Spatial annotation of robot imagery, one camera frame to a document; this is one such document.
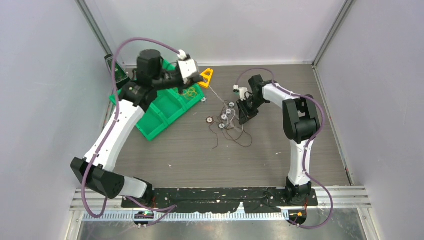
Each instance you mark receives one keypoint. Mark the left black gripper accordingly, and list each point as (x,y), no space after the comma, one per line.
(190,81)

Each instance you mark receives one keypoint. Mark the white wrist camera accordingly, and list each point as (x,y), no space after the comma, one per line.
(188,68)
(241,91)

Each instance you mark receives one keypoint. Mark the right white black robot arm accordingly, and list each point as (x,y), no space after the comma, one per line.
(300,123)

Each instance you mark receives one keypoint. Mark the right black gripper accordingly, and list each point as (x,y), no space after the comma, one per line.
(245,113)

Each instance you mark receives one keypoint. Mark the yellow triangular plastic piece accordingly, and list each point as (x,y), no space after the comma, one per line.
(206,78)

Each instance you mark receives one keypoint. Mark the green black corner device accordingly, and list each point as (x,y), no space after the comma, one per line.
(121,76)

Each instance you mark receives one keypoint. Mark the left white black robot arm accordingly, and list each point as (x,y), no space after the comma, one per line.
(96,169)

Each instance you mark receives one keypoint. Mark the poker chip red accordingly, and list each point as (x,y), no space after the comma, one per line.
(209,120)

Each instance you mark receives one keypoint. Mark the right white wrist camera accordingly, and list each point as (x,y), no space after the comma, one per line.
(241,91)

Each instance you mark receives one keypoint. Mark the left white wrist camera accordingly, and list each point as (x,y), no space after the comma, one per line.
(188,68)

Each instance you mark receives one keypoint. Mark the green compartment tray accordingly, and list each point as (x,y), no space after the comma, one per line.
(166,109)

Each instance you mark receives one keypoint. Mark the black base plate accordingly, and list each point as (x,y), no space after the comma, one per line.
(221,200)

